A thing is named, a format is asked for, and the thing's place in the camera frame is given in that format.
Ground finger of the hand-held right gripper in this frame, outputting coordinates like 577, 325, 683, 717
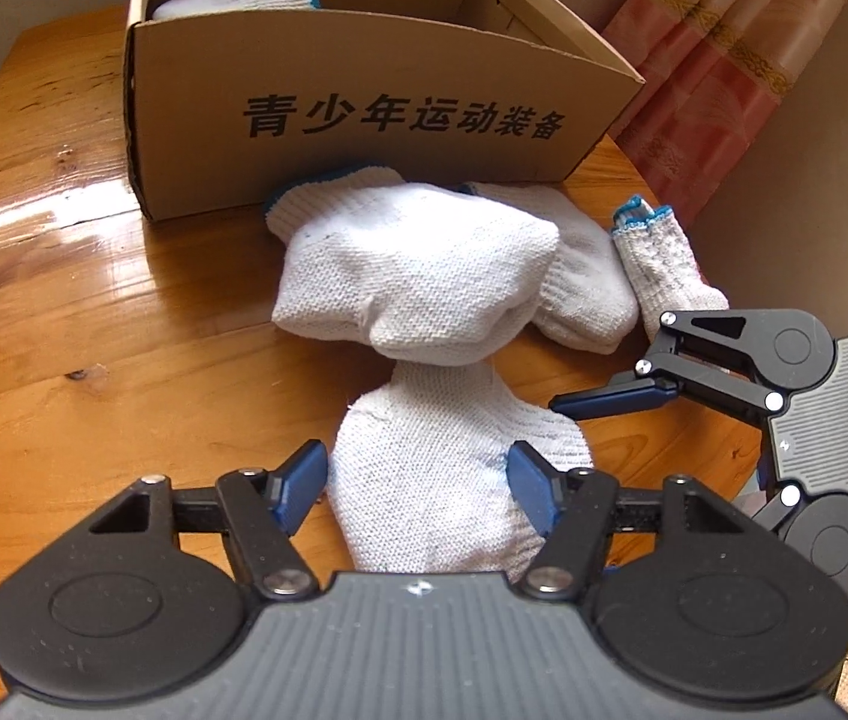
752, 484, 804, 539
550, 307, 786, 430

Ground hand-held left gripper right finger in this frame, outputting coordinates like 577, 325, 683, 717
506, 441, 759, 605

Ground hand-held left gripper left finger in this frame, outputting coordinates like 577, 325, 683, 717
86, 441, 329, 602

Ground white knit glove blue cuff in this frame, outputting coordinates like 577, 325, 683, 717
263, 160, 404, 241
150, 0, 321, 20
610, 195, 731, 340

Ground balled white knit gloves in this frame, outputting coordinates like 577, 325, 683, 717
272, 184, 561, 370

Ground brown cardboard box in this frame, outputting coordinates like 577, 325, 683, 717
122, 0, 648, 222

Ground pink patterned curtain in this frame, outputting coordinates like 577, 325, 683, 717
600, 0, 848, 233

